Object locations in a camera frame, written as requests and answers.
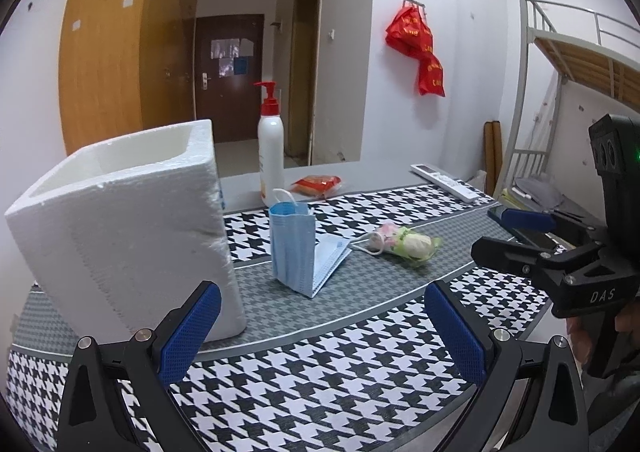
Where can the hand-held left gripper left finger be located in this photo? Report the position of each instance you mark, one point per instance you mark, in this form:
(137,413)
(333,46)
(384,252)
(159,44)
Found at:
(192,327)

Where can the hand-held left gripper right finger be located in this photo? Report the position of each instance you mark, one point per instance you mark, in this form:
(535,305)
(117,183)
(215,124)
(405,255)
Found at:
(455,332)

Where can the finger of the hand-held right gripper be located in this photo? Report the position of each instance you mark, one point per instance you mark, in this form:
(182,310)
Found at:
(527,219)
(505,254)

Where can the white foam box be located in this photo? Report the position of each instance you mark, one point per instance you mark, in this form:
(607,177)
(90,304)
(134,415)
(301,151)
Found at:
(125,242)

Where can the blue face mask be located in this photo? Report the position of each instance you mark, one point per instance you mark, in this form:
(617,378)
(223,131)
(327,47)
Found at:
(330,257)
(292,247)

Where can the person's right hand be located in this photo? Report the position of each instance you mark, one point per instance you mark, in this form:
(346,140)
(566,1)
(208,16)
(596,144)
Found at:
(579,344)

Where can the grey bedding bundle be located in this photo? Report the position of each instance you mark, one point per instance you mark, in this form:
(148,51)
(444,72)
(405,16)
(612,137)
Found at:
(540,189)

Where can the white remote control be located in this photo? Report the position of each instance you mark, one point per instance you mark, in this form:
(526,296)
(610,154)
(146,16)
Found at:
(445,181)

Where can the houndstooth patterned blanket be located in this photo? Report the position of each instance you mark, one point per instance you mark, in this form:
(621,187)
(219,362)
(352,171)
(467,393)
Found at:
(325,382)

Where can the metal bunk bed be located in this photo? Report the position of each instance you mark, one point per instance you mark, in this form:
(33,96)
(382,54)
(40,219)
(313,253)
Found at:
(575,52)

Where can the red plastic bag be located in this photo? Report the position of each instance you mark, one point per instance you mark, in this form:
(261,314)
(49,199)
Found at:
(427,72)

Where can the red snack packet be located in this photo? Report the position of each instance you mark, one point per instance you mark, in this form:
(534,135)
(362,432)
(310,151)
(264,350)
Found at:
(315,186)

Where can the white pump bottle red cap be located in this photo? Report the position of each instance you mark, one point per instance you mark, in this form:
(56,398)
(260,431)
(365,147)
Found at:
(271,157)

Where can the dark brown door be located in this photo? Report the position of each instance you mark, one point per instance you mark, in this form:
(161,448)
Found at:
(230,107)

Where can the blue paper notice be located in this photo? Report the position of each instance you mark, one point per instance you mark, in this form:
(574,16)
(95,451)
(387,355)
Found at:
(240,65)

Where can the grey paper notice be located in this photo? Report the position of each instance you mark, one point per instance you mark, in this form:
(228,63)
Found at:
(230,48)

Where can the wooden wardrobe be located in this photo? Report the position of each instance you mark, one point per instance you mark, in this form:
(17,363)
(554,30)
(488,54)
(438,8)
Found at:
(100,57)

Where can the metal coat hook rail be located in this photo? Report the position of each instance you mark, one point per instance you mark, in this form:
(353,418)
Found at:
(414,2)

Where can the wooden doorway frame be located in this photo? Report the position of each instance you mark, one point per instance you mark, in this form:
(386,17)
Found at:
(317,82)

